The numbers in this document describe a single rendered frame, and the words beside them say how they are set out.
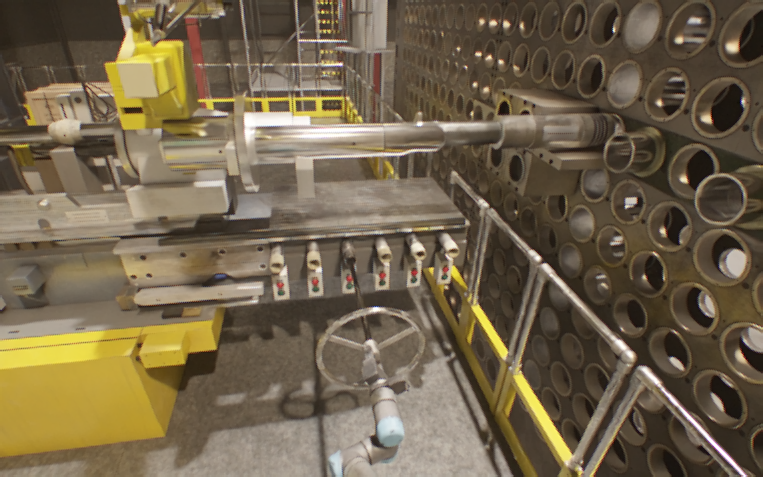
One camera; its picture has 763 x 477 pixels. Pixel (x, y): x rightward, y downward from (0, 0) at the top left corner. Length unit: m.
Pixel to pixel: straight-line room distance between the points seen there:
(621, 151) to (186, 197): 2.19
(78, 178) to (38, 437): 1.27
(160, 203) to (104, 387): 0.88
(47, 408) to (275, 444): 1.05
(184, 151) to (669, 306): 2.31
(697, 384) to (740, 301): 0.48
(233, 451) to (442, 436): 1.06
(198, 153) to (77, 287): 1.10
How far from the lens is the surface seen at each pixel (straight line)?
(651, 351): 2.57
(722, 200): 2.14
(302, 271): 2.07
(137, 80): 1.41
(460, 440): 2.29
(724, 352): 2.29
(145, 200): 1.97
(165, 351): 2.00
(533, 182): 2.67
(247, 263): 2.09
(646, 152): 2.32
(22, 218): 2.40
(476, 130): 2.13
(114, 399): 2.29
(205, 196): 1.89
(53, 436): 2.59
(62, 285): 2.46
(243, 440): 2.32
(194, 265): 2.14
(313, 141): 1.59
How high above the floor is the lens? 1.89
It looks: 30 degrees down
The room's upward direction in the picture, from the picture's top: 2 degrees clockwise
